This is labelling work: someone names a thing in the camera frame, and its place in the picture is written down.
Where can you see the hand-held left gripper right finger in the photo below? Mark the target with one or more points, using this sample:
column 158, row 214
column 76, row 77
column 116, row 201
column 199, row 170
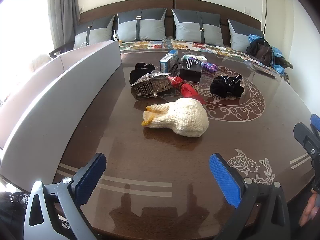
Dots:
column 225, row 180

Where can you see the white cardboard box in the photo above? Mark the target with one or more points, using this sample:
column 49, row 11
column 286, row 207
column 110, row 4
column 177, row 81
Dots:
column 50, row 105

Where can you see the black carton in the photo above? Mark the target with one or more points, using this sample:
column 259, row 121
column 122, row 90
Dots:
column 190, row 70

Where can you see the brown wooden sofa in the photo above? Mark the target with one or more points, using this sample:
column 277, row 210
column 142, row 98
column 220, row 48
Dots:
column 140, row 5

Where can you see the cream knitted hat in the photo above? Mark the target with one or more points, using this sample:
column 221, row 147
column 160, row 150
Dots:
column 185, row 117

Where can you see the black scrunchie with white trim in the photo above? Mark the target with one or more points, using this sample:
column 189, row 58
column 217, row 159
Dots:
column 222, row 87

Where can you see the blue and white carton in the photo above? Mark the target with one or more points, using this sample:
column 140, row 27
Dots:
column 167, row 61

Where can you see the white pump bottle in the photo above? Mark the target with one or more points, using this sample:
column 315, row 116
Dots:
column 115, row 35

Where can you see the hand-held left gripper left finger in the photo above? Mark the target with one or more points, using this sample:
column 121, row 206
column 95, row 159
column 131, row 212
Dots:
column 90, row 177

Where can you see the red fabric hair accessory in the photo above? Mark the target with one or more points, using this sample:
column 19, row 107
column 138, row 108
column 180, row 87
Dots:
column 187, row 90

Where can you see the grey curtain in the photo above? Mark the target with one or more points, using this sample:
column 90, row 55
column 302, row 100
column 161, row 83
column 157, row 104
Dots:
column 65, row 5

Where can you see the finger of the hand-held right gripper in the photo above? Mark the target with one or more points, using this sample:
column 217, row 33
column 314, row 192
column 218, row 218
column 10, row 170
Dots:
column 307, row 137
column 316, row 123

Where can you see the floral seat mat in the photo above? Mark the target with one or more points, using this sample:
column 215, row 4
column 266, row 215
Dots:
column 145, row 45

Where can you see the pile of clothes and bag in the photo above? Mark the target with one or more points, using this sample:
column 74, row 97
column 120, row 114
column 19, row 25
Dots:
column 255, row 38

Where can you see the white flat carton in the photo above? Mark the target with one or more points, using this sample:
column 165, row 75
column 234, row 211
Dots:
column 197, row 58

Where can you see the purple plastic toy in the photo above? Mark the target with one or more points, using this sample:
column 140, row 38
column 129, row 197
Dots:
column 209, row 67

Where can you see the person's right hand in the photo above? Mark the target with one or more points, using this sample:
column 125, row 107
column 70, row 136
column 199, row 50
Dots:
column 310, row 211

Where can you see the plain black velvet scrunchie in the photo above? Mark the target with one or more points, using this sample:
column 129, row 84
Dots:
column 141, row 71

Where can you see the rhinestone bow hair claw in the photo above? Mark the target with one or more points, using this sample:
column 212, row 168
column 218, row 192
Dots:
column 150, row 85

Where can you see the dark brown bag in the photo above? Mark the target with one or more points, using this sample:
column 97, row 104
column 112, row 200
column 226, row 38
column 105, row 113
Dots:
column 261, row 51

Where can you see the white fluffy toy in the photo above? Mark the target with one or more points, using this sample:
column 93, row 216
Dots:
column 40, row 61

